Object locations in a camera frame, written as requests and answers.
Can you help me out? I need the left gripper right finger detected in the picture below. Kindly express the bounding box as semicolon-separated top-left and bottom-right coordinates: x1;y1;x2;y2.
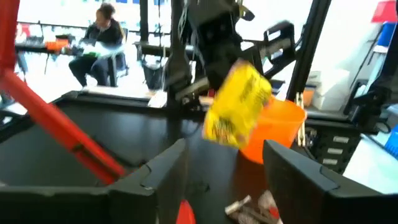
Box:
262;139;398;224

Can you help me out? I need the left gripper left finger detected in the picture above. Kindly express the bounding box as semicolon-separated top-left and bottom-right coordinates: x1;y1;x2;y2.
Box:
0;138;190;224

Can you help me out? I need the yellow candy packet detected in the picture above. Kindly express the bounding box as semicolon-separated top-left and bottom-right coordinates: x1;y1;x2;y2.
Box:
201;59;274;150

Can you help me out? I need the orange plastic bucket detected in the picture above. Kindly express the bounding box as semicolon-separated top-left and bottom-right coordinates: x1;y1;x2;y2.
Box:
239;96;308;165

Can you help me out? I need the black drawer unit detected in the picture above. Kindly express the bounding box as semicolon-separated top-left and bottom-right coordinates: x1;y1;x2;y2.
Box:
306;119;366;175

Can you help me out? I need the black table mat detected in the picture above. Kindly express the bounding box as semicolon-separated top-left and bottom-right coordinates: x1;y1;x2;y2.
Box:
0;99;312;224

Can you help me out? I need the black chair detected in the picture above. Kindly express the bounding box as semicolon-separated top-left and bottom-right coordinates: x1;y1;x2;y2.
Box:
105;27;130;88

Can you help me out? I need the white box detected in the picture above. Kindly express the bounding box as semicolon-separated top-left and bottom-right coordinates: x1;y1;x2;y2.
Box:
310;68;352;112

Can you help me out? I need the person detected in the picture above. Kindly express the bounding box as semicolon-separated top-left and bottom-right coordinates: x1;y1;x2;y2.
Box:
67;2;126;88

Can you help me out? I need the red desk lamp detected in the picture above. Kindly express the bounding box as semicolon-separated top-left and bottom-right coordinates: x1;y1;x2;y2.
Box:
0;0;197;224

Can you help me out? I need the blue storage bin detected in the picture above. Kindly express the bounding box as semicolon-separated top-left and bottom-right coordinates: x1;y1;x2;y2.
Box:
373;21;398;54

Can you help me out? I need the work table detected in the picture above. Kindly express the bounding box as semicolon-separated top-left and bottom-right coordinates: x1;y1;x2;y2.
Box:
14;21;78;75

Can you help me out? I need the black aluminium table frame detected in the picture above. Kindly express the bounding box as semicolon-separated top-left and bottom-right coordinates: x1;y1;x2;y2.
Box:
0;0;352;147

